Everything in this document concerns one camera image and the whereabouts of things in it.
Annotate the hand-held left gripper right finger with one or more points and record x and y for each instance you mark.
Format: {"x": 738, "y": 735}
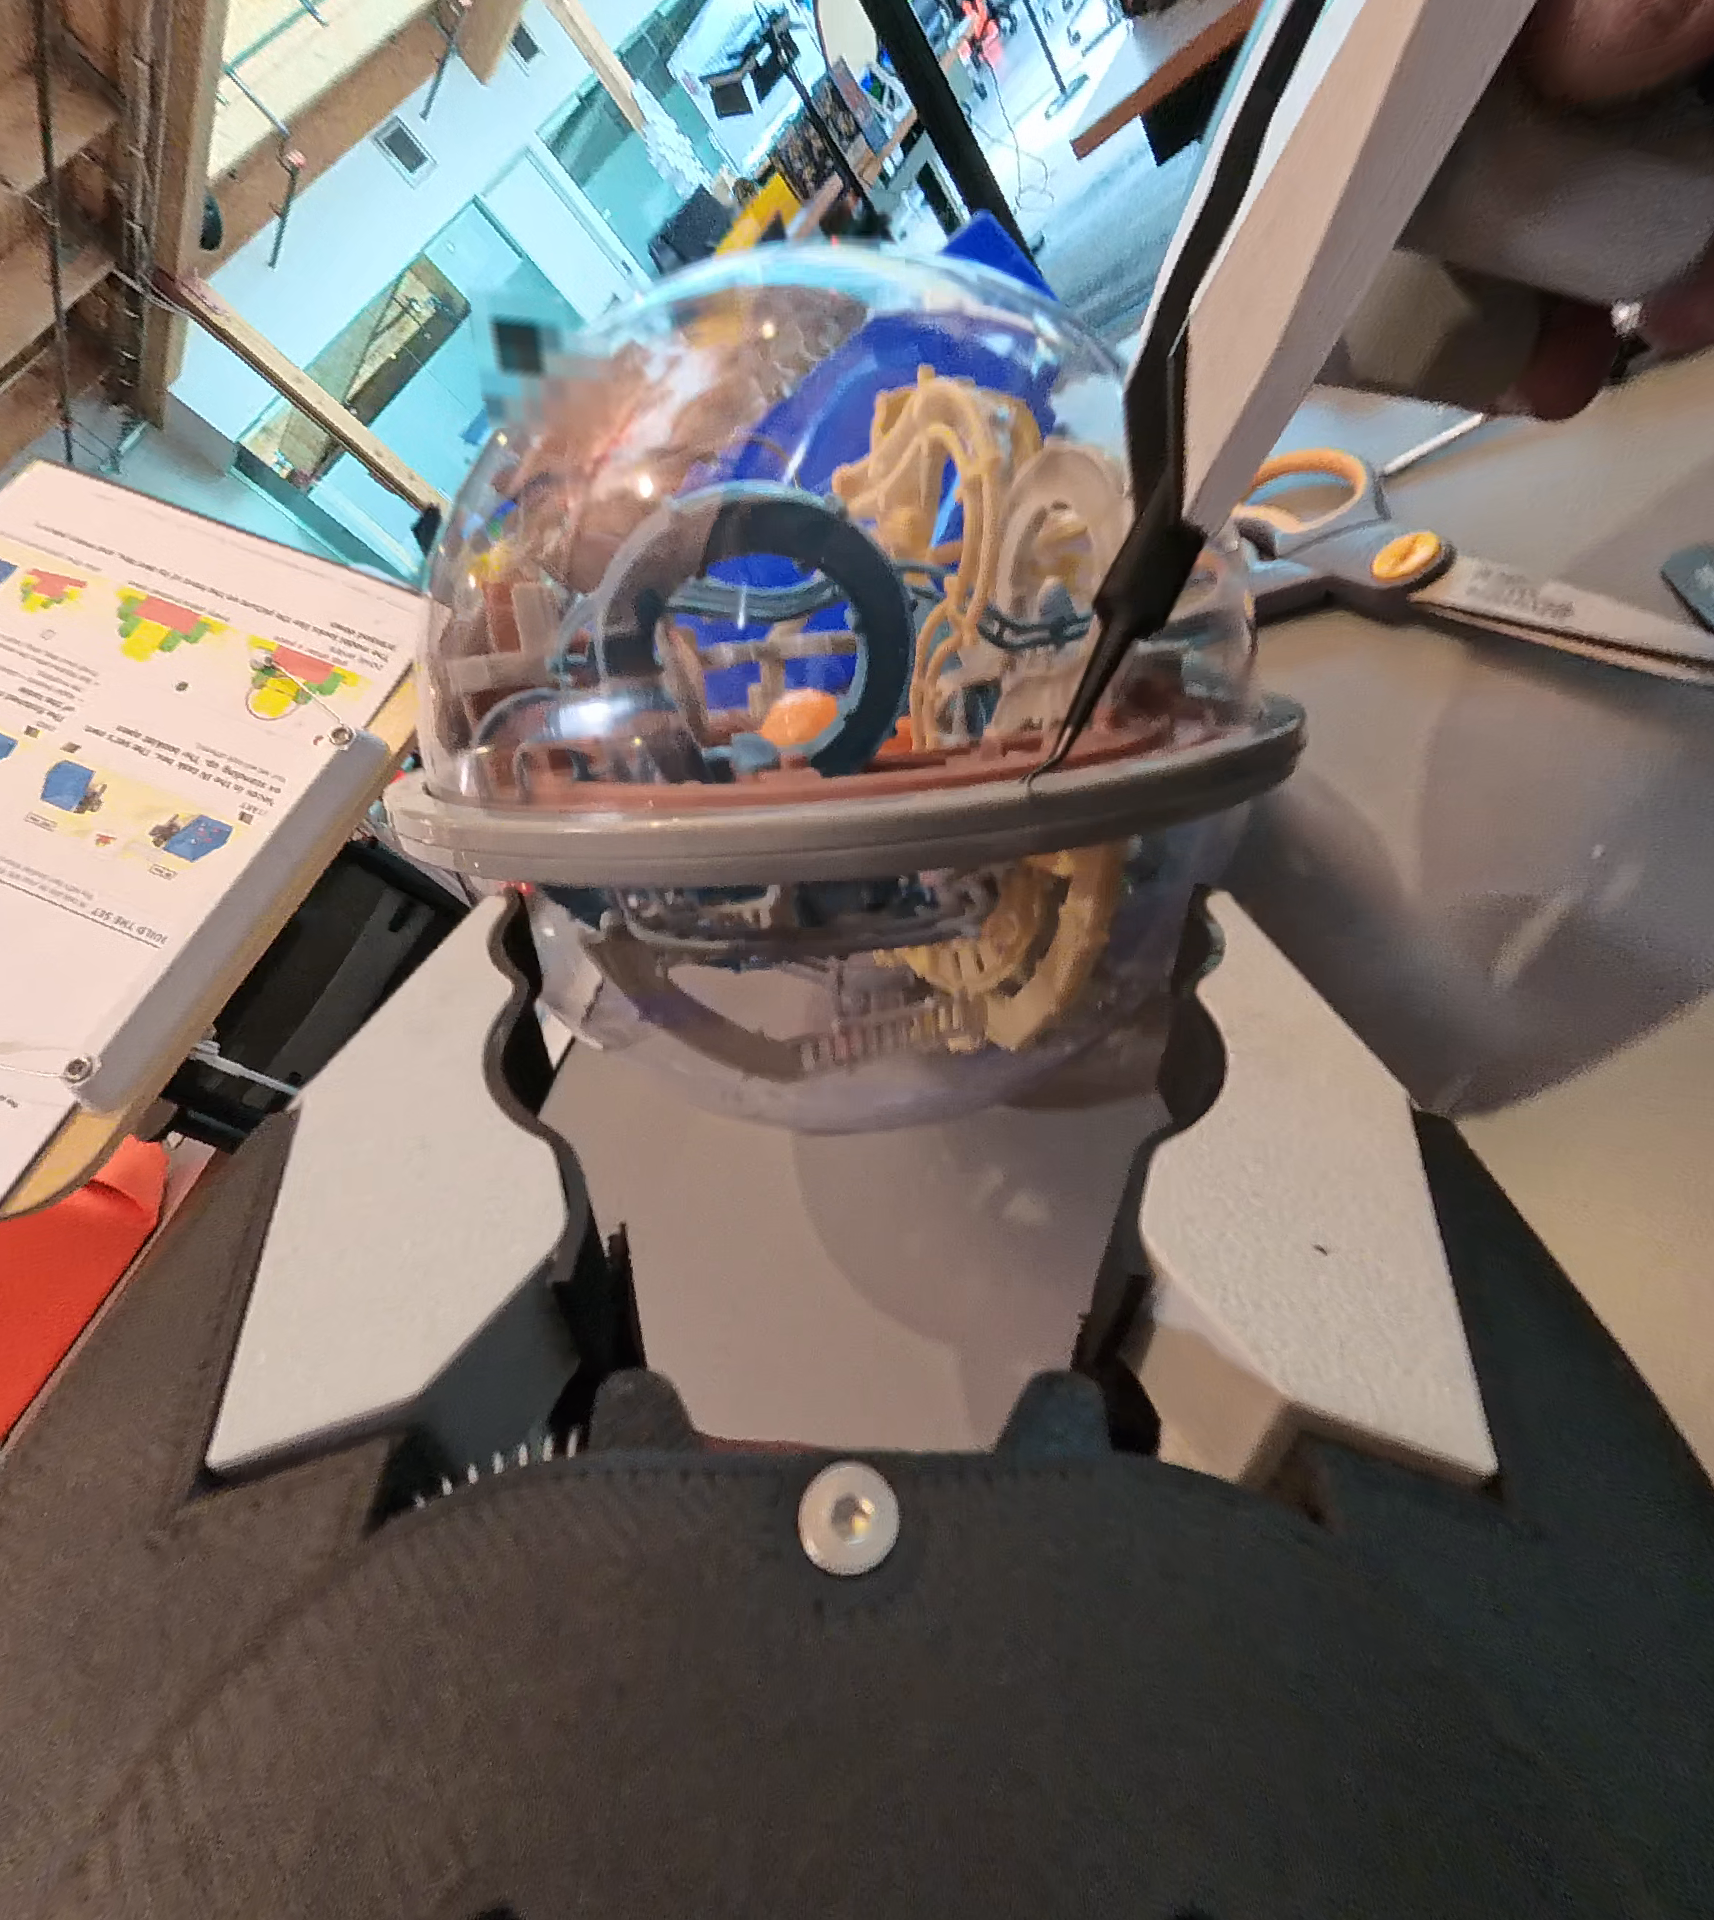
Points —
{"x": 1309, "y": 1262}

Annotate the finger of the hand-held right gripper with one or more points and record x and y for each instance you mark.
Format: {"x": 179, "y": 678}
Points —
{"x": 1339, "y": 210}

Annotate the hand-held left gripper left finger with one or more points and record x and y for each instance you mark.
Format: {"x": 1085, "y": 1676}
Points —
{"x": 393, "y": 1262}

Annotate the orange grey scissors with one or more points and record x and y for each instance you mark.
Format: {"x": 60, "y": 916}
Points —
{"x": 1520, "y": 584}

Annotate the black needle-tip tweezers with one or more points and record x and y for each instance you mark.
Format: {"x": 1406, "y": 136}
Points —
{"x": 1127, "y": 645}

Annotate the clear maze ball toy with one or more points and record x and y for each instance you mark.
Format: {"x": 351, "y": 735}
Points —
{"x": 798, "y": 661}

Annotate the blue storage bin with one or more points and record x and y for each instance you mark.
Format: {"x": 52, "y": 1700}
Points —
{"x": 994, "y": 255}

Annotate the red plastic piece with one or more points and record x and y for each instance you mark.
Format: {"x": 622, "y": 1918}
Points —
{"x": 19, "y": 1321}

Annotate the black stand pole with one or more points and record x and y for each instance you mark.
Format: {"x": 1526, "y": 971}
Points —
{"x": 932, "y": 122}

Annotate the printed instruction sheet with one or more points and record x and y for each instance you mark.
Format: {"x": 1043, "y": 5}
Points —
{"x": 108, "y": 781}

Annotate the yellow box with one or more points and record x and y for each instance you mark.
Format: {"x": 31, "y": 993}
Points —
{"x": 756, "y": 221}

